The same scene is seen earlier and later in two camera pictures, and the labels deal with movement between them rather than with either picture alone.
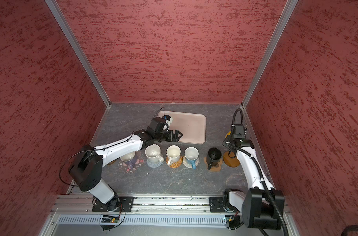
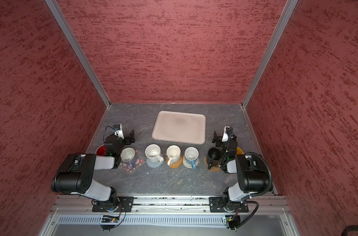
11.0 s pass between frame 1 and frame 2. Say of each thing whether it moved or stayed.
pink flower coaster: stayed
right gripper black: moved
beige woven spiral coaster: stayed
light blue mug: stayed
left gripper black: moved
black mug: stayed
